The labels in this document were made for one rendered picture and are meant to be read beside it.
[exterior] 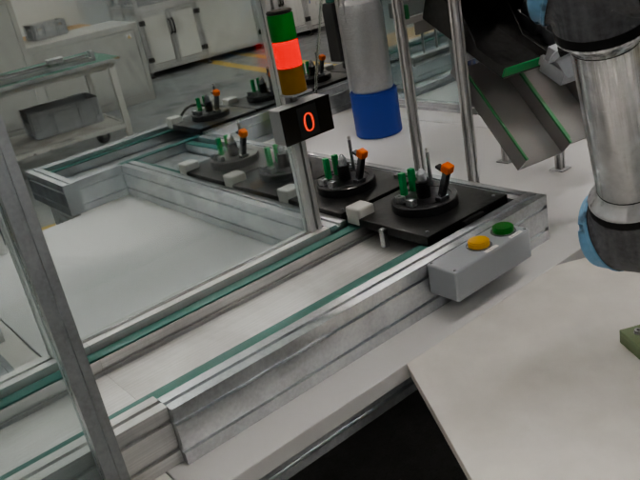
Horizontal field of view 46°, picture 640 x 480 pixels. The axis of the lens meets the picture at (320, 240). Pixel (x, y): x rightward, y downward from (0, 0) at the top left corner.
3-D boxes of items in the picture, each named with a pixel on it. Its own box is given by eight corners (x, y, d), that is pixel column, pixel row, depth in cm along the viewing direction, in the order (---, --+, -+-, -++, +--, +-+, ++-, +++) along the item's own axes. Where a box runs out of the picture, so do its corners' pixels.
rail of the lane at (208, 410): (550, 238, 159) (546, 190, 155) (189, 465, 113) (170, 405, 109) (528, 233, 164) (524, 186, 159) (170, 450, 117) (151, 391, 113)
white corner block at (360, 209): (376, 220, 162) (373, 202, 161) (361, 228, 160) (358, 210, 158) (362, 216, 166) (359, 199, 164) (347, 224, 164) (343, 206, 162)
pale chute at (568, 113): (600, 132, 176) (611, 121, 172) (559, 149, 171) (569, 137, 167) (533, 42, 185) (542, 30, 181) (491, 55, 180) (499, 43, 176)
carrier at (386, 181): (419, 185, 177) (412, 133, 172) (343, 222, 165) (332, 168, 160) (351, 170, 196) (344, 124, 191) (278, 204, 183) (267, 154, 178)
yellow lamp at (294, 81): (312, 89, 147) (308, 63, 145) (291, 95, 144) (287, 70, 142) (296, 87, 151) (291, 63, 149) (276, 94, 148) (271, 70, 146)
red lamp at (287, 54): (308, 63, 145) (302, 37, 143) (287, 70, 142) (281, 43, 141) (291, 62, 149) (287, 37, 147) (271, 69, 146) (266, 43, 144)
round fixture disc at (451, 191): (472, 198, 158) (471, 190, 158) (426, 223, 151) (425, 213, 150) (424, 188, 169) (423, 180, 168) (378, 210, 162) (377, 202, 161)
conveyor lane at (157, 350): (510, 241, 162) (507, 198, 158) (169, 448, 117) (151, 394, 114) (415, 217, 183) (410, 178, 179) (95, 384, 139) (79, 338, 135)
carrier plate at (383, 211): (508, 202, 158) (507, 192, 157) (429, 247, 145) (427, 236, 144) (424, 186, 176) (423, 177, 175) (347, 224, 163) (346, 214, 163)
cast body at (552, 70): (576, 80, 151) (586, 49, 146) (560, 86, 150) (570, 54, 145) (548, 60, 156) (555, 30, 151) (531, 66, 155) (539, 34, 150)
